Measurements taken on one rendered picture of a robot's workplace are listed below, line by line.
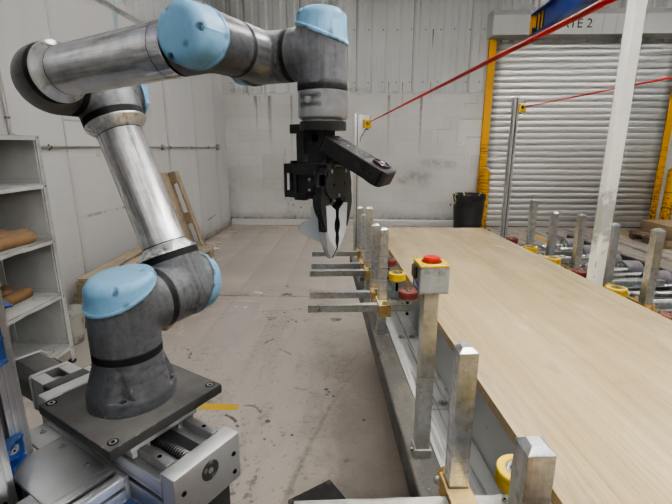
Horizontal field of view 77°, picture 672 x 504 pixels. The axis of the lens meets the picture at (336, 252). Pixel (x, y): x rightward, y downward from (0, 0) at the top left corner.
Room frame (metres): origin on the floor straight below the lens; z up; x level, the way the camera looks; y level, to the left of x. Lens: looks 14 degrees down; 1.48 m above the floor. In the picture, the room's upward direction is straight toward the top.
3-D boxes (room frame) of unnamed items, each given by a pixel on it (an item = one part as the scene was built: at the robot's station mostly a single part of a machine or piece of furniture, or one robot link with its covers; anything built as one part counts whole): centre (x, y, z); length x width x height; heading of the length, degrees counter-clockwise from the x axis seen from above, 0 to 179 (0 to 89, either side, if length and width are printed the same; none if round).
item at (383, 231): (1.69, -0.20, 0.92); 0.03 x 0.03 x 0.48; 2
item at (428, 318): (0.95, -0.22, 0.93); 0.05 x 0.04 x 0.45; 2
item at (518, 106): (3.04, -1.26, 1.25); 0.15 x 0.08 x 1.10; 2
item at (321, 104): (0.67, 0.02, 1.54); 0.08 x 0.08 x 0.05
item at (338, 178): (0.67, 0.03, 1.46); 0.09 x 0.08 x 0.12; 58
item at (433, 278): (0.95, -0.22, 1.18); 0.07 x 0.07 x 0.08; 2
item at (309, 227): (0.66, 0.03, 1.35); 0.06 x 0.03 x 0.09; 58
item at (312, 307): (1.65, -0.10, 0.83); 0.43 x 0.03 x 0.04; 92
